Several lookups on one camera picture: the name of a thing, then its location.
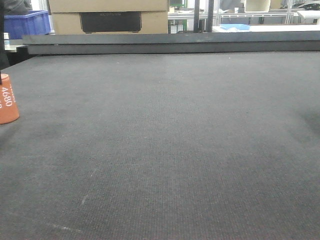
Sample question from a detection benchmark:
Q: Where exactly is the black table mat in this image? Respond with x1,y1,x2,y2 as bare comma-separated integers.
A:
0,52,320,240

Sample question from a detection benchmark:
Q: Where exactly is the blue plastic crate background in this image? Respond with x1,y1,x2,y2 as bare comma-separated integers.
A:
4,10,51,40

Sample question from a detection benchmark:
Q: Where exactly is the cardboard box with black print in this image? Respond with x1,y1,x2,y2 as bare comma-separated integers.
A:
52,11,168,35

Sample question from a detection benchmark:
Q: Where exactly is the white background table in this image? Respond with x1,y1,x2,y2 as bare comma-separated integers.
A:
212,24,320,33

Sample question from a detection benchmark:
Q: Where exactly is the black vertical post pair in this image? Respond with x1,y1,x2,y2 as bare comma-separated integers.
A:
192,0,215,33

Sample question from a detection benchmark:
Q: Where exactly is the orange cylindrical capacitor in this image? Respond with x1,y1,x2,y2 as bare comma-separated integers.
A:
0,73,20,125

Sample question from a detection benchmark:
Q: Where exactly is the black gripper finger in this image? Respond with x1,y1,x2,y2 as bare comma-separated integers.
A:
0,0,5,85

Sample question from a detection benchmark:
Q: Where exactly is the upper cardboard box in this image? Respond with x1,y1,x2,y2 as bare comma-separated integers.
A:
48,0,169,13

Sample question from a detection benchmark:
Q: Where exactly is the light blue tray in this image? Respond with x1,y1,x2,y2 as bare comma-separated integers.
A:
220,23,250,32

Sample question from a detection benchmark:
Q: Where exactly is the dark raised table ledge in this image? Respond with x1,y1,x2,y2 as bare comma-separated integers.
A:
22,31,320,55

